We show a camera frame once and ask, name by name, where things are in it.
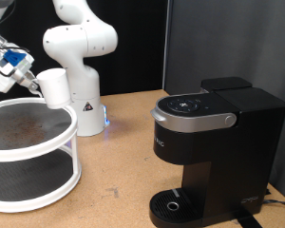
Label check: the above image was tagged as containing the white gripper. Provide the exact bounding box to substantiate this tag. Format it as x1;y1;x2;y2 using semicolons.
0;41;41;94

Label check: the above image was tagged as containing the white mug with green tape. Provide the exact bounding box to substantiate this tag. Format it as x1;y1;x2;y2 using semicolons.
29;67;72;110

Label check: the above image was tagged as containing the black Keurig coffee machine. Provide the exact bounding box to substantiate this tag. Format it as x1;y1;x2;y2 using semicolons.
149;85;285;228

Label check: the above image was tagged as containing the white two-tier turntable rack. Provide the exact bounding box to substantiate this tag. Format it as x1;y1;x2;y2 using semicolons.
0;97;83;214

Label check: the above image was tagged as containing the black curtain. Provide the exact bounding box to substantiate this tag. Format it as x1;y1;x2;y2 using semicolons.
0;0;168;105

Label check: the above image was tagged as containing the grey partition panel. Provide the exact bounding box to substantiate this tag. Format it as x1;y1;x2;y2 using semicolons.
162;0;285;203

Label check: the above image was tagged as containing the black tape strip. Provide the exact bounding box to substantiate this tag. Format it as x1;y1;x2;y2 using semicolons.
232;208;264;228

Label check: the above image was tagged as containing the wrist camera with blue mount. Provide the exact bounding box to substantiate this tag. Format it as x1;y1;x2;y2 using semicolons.
0;47;35;84

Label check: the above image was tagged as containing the black camera cable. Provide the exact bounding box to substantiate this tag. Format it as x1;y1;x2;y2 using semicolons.
0;46;31;79

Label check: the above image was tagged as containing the braided power cable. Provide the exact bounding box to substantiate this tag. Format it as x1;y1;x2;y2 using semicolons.
262;188;285;210

